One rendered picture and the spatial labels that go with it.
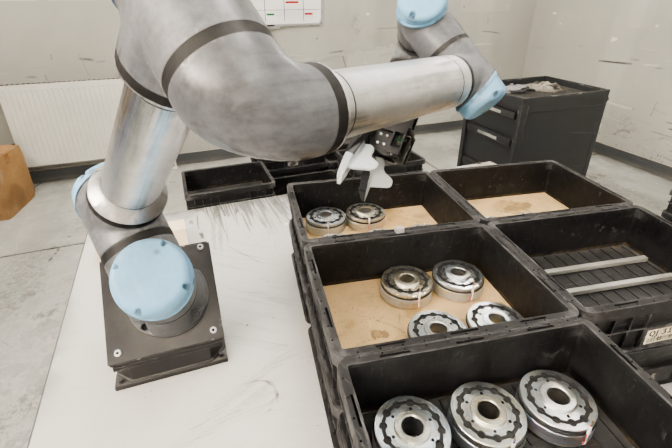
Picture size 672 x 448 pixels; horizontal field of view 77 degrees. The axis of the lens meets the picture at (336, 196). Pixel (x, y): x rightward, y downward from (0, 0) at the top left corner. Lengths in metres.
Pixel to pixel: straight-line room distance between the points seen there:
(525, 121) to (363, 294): 1.70
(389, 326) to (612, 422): 0.35
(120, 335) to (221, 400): 0.23
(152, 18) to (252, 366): 0.70
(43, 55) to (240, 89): 3.51
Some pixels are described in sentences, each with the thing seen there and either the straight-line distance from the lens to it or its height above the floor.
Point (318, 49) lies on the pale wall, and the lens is 3.98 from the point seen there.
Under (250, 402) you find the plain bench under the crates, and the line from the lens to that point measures 0.88.
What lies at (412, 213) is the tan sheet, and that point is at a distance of 1.18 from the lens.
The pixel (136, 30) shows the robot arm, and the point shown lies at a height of 1.35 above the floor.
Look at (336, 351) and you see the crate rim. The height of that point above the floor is 0.93.
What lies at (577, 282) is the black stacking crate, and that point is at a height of 0.83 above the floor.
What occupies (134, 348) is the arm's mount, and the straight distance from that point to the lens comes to 0.92.
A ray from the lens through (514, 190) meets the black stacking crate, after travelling 1.37.
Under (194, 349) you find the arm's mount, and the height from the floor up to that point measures 0.75.
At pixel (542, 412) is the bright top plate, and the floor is 0.86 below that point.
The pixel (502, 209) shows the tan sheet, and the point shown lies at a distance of 1.27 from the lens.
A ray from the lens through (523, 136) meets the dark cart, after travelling 2.43.
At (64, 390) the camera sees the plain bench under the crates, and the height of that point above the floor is 0.70.
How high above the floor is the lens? 1.38
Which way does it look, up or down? 26 degrees down
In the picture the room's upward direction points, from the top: straight up
